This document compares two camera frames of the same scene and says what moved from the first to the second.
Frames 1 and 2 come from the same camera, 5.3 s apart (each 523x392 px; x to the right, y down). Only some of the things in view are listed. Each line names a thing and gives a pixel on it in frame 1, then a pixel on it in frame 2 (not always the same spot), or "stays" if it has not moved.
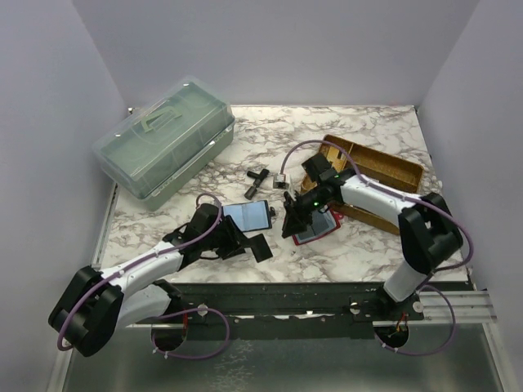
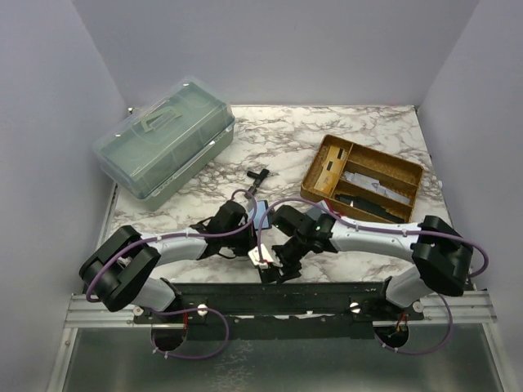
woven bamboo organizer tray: [390, 171] stays
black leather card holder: [253, 216] stays
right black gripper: [297, 216] → [289, 272]
